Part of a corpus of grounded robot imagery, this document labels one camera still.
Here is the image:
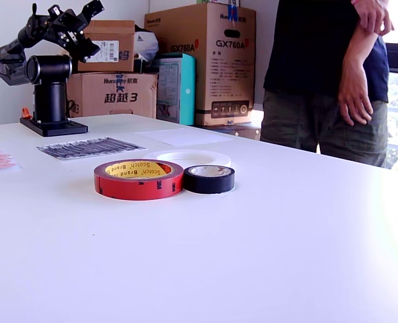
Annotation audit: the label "blank white paper sheet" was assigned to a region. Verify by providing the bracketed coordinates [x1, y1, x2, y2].
[134, 127, 235, 147]

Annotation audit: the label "cardboard box with shipping label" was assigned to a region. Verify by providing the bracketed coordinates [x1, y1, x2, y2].
[77, 20, 135, 73]

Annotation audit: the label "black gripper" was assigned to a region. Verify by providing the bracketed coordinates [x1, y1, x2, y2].
[52, 0, 104, 64]

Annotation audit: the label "tall GX760A cardboard box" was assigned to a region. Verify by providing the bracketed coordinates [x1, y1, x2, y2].
[143, 1, 257, 127]

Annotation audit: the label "black scribbled paper sheet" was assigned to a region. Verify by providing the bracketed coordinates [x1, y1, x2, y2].
[36, 137, 148, 162]

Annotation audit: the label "teal box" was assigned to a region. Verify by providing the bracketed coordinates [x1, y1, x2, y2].
[155, 52, 197, 126]

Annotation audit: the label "white plastic bag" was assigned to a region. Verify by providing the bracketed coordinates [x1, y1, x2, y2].
[133, 25, 160, 63]

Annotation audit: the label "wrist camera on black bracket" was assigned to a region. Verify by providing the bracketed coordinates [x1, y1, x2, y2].
[46, 3, 69, 22]

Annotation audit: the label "black printed box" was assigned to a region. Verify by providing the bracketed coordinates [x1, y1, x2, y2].
[198, 122, 263, 141]

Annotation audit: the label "grey roller blind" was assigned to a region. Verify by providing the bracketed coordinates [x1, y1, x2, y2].
[254, 0, 280, 112]

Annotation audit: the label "cardboard box with blue print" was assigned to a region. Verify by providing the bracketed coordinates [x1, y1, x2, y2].
[66, 72, 159, 119]

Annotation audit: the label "person's left forearm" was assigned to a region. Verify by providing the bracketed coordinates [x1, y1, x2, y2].
[341, 28, 380, 73]

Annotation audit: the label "person's right hand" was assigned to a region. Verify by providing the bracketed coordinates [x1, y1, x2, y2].
[352, 0, 395, 37]

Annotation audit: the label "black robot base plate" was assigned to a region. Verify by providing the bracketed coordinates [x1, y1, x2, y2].
[19, 116, 89, 138]

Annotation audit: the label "person in dark shirt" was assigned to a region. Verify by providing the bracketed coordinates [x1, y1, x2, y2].
[261, 0, 391, 168]

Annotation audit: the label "red Scotch tape roll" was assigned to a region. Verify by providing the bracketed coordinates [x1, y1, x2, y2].
[93, 158, 185, 202]

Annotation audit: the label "person's left hand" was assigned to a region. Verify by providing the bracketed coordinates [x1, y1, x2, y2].
[337, 63, 374, 127]

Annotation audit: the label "black electrical tape roll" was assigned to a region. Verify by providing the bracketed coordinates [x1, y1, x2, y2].
[183, 164, 236, 195]

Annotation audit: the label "white tape roll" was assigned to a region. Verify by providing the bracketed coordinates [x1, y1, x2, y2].
[150, 149, 232, 169]

